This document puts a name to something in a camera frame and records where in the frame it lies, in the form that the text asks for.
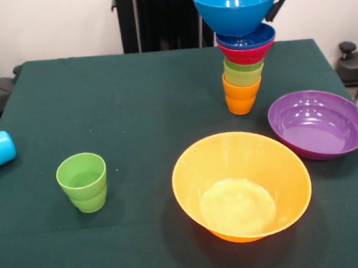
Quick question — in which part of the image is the light blue bowl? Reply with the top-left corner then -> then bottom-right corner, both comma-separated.
191,0 -> 284,41

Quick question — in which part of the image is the dark blue small bowl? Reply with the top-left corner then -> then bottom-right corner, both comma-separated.
215,21 -> 278,55

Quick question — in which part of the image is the pink-red small bowl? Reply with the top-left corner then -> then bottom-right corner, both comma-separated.
216,35 -> 279,68

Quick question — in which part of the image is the yellow translucent cup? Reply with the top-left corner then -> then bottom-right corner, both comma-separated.
222,60 -> 266,89

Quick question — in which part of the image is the orange cup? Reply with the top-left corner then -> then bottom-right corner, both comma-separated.
226,94 -> 258,117
222,71 -> 264,104

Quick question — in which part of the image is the light green cup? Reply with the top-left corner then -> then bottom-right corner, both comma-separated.
54,151 -> 109,204
67,187 -> 109,216

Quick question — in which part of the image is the purple bowl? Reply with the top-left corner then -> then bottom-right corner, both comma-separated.
265,85 -> 358,166

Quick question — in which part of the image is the large orange bowl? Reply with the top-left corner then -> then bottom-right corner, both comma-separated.
167,125 -> 317,249

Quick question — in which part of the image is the dark green tablecloth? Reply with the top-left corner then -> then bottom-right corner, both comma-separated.
0,32 -> 358,268

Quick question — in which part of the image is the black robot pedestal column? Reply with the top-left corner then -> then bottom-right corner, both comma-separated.
110,0 -> 231,56

